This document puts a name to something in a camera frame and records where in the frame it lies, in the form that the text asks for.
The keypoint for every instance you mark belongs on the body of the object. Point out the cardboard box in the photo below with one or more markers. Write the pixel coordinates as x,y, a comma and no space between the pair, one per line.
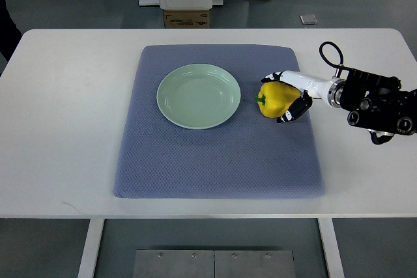
186,19

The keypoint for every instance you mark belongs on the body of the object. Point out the light green plate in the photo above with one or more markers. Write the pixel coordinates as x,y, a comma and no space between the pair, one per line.
198,96

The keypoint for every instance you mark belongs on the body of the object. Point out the grey metal base plate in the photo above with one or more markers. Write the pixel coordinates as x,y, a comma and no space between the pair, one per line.
209,263

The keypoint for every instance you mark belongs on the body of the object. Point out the blue textured mat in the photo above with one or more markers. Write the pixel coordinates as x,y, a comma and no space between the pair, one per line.
247,157

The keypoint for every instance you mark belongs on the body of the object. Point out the yellow bell pepper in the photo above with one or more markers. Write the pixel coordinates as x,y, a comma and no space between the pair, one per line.
274,98

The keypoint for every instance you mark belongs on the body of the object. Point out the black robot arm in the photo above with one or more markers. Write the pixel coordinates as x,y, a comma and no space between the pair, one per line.
374,102

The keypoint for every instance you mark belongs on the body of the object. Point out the dark object left edge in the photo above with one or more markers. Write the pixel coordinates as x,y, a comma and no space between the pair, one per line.
10,34

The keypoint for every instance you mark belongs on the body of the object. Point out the white table leg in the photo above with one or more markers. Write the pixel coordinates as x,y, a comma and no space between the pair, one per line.
330,247
91,248

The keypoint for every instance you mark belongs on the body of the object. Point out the white table right leg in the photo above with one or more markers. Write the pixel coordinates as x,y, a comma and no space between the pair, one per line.
330,247

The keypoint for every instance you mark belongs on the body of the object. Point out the small grey floor plate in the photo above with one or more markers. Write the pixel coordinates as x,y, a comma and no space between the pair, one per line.
308,19

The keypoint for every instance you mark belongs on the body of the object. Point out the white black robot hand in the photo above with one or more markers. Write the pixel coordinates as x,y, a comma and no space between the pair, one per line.
310,88

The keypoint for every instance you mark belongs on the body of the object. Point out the white table left leg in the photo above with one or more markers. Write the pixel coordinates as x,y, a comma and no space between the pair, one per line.
91,248

